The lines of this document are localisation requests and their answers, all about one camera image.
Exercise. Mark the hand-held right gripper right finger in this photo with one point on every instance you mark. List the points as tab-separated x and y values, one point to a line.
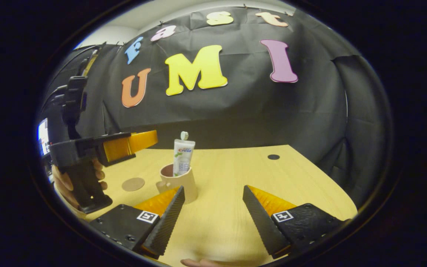
261	222

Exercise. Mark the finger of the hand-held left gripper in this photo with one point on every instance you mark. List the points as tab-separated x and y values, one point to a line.
143	141

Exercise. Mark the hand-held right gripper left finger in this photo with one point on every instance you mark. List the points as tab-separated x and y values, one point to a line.
165	222

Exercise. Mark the white toothpaste tube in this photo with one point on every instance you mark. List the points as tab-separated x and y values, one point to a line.
183	155

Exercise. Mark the beige cup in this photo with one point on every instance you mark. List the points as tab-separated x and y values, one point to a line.
184	183

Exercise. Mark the brown round coaster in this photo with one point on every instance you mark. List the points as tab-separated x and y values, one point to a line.
133	184

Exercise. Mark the wooden desktop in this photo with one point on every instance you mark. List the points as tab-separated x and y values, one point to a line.
228	178

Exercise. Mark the computer monitor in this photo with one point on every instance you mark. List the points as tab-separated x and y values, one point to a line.
43	137

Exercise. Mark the black backdrop cloth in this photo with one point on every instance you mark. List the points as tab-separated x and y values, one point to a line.
235	111

